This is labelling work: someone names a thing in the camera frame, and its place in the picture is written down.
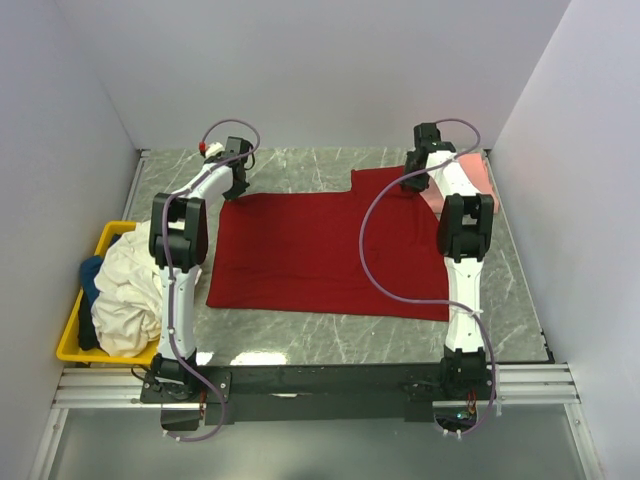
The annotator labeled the dark red t shirt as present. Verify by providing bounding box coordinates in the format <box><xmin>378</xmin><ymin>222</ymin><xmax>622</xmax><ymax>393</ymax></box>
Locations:
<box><xmin>206</xmin><ymin>167</ymin><xmax>449</xmax><ymax>322</ymax></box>

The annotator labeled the black garment in bin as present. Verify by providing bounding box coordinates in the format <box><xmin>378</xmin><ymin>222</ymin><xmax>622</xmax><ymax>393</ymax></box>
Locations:
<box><xmin>77</xmin><ymin>294</ymin><xmax>99</xmax><ymax>351</ymax></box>

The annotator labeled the yellow plastic bin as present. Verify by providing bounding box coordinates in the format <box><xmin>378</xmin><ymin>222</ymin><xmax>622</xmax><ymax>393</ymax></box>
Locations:
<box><xmin>56</xmin><ymin>221</ymin><xmax>159</xmax><ymax>366</ymax></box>

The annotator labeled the dark blue t shirt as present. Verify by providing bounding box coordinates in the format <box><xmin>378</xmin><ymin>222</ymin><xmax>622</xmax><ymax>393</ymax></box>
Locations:
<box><xmin>79</xmin><ymin>255</ymin><xmax>103</xmax><ymax>306</ymax></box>

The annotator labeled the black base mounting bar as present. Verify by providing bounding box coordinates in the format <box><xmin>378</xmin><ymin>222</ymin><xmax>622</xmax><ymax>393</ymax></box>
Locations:
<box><xmin>139</xmin><ymin>364</ymin><xmax>501</xmax><ymax>434</ymax></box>

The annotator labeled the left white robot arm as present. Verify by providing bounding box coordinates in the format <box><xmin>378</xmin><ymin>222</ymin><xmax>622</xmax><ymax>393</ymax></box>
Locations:
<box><xmin>149</xmin><ymin>136</ymin><xmax>255</xmax><ymax>402</ymax></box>

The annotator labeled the aluminium frame rail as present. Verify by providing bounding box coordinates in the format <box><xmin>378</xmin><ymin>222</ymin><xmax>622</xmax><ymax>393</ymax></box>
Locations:
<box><xmin>52</xmin><ymin>364</ymin><xmax>581</xmax><ymax>409</ymax></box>

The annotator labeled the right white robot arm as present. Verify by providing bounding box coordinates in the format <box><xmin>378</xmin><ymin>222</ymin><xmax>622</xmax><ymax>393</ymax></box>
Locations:
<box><xmin>401</xmin><ymin>122</ymin><xmax>494</xmax><ymax>399</ymax></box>

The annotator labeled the cream white t shirt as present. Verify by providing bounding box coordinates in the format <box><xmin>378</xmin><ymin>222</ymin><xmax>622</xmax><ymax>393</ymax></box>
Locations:
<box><xmin>91</xmin><ymin>221</ymin><xmax>173</xmax><ymax>358</ymax></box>

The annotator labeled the folded pink t shirt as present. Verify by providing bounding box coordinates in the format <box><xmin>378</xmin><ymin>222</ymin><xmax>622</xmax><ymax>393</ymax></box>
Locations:
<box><xmin>420</xmin><ymin>153</ymin><xmax>500</xmax><ymax>216</ymax></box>

